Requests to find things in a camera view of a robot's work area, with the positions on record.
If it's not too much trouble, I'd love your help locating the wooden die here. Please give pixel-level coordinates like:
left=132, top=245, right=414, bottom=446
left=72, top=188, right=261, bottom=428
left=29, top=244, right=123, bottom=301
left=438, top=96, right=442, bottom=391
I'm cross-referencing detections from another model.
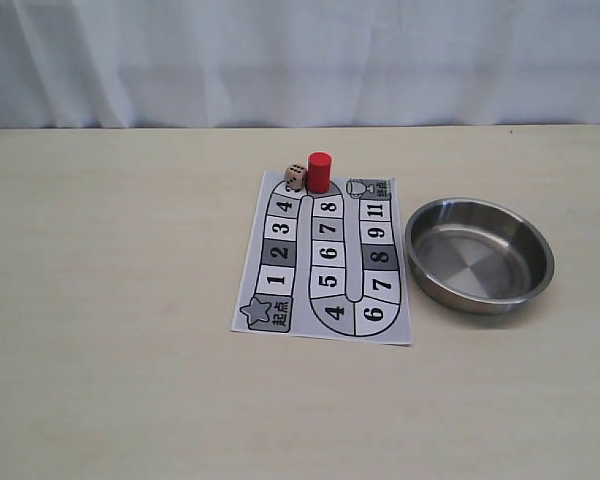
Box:
left=284, top=164, right=308, bottom=191

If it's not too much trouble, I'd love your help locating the red cylinder game piece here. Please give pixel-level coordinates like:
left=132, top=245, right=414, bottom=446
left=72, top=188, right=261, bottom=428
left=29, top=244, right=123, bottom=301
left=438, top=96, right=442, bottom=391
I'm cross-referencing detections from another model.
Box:
left=306, top=151, right=332, bottom=194

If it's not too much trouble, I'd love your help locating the paper number game board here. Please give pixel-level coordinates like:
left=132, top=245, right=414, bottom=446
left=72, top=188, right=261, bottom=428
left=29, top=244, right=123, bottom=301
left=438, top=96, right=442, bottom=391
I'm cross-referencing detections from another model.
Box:
left=231, top=171, right=413, bottom=346

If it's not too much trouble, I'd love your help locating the stainless steel bowl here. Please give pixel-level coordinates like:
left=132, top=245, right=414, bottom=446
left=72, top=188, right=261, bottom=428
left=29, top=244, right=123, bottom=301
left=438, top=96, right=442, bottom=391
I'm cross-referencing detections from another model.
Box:
left=404, top=197, right=555, bottom=316

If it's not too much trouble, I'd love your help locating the white curtain backdrop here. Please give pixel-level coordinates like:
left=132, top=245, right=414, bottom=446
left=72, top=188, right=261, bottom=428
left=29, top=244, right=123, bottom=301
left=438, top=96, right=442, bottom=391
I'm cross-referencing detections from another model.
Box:
left=0, top=1, right=600, bottom=128

